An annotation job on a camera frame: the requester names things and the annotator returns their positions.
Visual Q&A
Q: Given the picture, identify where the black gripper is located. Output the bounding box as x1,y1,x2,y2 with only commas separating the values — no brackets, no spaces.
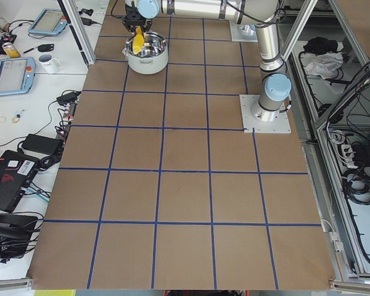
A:
122,6,152,33

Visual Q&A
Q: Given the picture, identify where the yellow corn cob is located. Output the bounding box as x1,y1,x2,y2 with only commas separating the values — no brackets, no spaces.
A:
132,26,145,55

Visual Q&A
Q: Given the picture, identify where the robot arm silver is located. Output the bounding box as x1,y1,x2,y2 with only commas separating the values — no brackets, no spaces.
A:
122,1,291,122

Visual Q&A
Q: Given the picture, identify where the white steel cooking pot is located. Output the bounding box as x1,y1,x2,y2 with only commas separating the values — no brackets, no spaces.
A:
123,31,168,75

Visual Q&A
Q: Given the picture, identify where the teach pendant far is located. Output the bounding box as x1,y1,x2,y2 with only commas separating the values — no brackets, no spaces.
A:
28,9,67,36

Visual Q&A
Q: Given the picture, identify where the teach pendant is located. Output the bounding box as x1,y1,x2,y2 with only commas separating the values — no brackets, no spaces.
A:
28,9,67,36
0,57,36,96

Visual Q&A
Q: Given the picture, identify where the white mug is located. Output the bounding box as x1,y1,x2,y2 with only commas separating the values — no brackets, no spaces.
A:
38,54,62,74

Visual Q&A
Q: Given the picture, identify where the black power adapter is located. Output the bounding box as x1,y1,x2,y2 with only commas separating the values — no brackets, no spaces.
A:
56,91,81,105

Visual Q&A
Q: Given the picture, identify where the yellow drink can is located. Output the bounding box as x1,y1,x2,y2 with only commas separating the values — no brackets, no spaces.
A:
2,43,21,59

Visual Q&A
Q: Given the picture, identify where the teach pendant near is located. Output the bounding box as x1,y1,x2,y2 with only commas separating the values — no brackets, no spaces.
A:
0,57,36,96

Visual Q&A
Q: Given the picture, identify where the large black power brick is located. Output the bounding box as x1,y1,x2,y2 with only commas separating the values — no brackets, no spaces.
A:
21,134,64,155

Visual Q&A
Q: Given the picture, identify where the black laptop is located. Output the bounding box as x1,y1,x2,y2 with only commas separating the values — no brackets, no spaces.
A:
0,150,39,213

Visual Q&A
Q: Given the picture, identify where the aluminium frame post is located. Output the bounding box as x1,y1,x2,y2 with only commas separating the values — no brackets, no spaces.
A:
57,0,96,67

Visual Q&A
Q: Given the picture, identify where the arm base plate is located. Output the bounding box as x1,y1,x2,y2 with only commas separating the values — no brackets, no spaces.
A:
229,22,258,43
239,94,291,134

